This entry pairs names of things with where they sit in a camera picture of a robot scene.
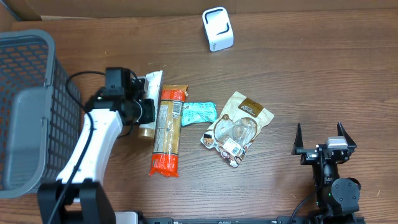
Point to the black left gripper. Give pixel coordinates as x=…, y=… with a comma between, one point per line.
x=151, y=112

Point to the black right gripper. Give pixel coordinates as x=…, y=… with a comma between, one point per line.
x=307, y=156

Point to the white cream tube gold cap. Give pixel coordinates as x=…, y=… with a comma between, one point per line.
x=147, y=131

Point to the green teal snack packet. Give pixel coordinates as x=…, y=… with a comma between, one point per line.
x=198, y=112

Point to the red orange spaghetti pack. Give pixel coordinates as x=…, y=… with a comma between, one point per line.
x=167, y=134

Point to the beige brown snack pouch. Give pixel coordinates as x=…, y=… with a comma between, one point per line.
x=239, y=124

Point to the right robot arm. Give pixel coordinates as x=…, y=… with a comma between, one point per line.
x=337, y=197

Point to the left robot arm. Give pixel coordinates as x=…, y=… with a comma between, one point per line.
x=77, y=194

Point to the white barcode scanner box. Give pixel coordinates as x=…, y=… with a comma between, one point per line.
x=218, y=29

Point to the grey plastic shopping basket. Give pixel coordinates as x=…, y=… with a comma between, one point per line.
x=40, y=122

